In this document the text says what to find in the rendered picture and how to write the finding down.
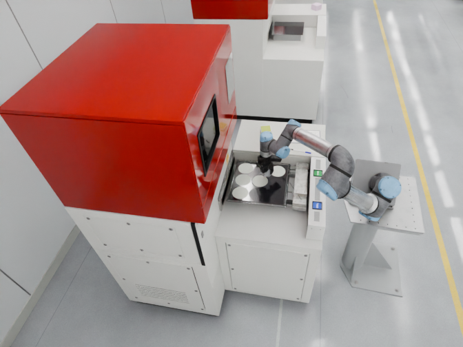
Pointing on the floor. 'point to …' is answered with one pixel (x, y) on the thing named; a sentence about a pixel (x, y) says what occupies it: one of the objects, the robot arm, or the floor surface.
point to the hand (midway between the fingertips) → (268, 175)
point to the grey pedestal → (371, 262)
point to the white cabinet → (268, 268)
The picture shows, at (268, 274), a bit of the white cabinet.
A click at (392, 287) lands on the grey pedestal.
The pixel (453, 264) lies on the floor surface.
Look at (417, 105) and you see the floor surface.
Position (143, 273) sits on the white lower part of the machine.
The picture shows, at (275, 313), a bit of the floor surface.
